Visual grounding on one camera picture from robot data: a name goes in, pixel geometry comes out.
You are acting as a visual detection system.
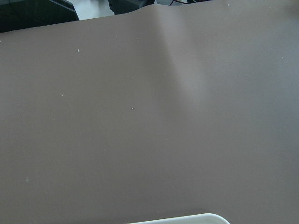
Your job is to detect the white rectangular tray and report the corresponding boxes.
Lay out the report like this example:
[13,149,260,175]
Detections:
[132,213,229,224]

